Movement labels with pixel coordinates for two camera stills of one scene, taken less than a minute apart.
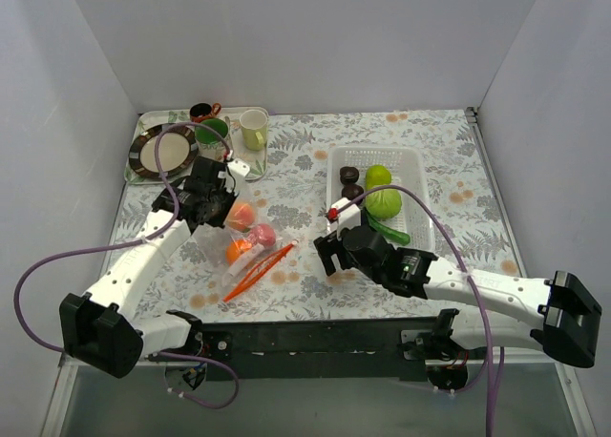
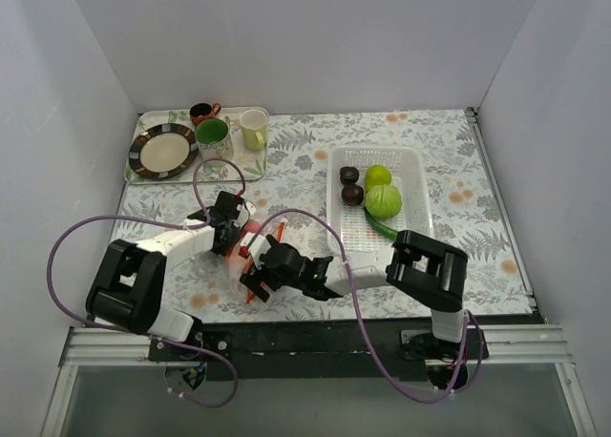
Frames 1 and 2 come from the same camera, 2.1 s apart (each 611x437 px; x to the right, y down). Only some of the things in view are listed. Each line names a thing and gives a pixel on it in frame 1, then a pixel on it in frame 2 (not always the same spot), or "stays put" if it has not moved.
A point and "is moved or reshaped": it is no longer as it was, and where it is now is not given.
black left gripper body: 221,207 → 228,239
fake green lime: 376,175 stays put
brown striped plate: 178,152 stays put
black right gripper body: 328,251 → 255,275
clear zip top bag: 234,247 is moved or reshaped
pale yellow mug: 254,126 stays put
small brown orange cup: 200,112 stays put
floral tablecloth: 470,221 stays put
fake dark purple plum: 348,175 stays put
